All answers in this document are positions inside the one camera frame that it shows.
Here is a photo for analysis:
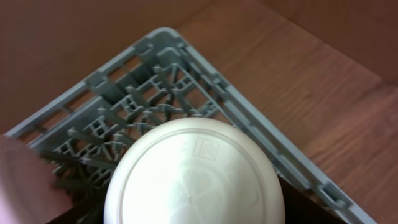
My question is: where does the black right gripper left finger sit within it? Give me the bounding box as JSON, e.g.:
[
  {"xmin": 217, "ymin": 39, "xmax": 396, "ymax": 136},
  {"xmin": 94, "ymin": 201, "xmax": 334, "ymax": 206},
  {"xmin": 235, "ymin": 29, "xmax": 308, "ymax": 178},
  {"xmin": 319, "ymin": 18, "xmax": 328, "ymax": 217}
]
[{"xmin": 46, "ymin": 202, "xmax": 104, "ymax": 224}]

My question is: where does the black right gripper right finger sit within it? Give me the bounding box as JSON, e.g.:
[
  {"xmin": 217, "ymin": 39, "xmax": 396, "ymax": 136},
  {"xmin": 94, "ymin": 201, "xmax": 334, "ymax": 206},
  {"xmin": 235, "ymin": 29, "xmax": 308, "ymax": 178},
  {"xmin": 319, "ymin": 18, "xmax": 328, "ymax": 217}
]
[{"xmin": 278, "ymin": 177, "xmax": 346, "ymax": 224}]

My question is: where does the translucent plastic cup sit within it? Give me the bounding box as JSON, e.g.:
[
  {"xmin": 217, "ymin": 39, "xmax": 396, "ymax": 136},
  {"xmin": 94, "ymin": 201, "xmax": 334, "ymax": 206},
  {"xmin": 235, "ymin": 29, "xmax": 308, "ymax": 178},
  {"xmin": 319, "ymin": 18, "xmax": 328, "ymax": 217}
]
[{"xmin": 104, "ymin": 118, "xmax": 285, "ymax": 224}]

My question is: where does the grey plastic dishwasher rack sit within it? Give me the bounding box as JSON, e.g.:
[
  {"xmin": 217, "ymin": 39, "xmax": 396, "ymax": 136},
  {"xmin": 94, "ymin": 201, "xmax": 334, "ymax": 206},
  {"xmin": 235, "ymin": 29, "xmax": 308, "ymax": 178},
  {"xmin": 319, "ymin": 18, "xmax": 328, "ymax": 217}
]
[{"xmin": 6, "ymin": 27, "xmax": 373, "ymax": 223}]

